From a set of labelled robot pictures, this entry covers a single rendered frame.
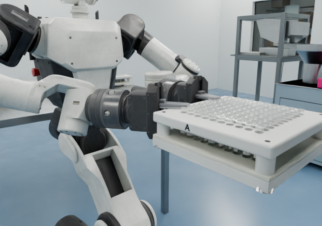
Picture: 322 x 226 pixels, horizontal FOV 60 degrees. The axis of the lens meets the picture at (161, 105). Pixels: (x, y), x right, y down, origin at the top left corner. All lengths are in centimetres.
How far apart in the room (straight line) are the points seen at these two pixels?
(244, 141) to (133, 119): 26
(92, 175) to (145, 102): 45
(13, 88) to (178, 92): 38
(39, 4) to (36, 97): 426
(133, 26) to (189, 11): 534
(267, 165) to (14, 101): 50
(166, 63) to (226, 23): 589
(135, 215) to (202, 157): 53
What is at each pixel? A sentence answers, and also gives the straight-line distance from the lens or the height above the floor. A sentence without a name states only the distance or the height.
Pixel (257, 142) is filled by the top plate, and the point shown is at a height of 103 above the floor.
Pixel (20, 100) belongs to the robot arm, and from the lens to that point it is 65.
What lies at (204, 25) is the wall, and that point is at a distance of 670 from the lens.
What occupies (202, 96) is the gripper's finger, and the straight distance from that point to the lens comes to 67.
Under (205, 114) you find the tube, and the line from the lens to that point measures 50.
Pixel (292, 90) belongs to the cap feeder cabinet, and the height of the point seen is 71.
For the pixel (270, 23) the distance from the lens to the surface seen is 399.
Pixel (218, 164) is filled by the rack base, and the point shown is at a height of 98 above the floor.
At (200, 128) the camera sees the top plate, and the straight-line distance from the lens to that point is 47.
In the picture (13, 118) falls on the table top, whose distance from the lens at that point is 135.
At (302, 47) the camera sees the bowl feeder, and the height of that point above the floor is 111.
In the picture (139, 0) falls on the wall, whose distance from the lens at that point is 563.
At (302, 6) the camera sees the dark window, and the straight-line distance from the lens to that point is 610.
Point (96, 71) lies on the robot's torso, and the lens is 96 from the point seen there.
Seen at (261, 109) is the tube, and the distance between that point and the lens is 56.
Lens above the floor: 117
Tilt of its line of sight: 13 degrees down
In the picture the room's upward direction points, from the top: straight up
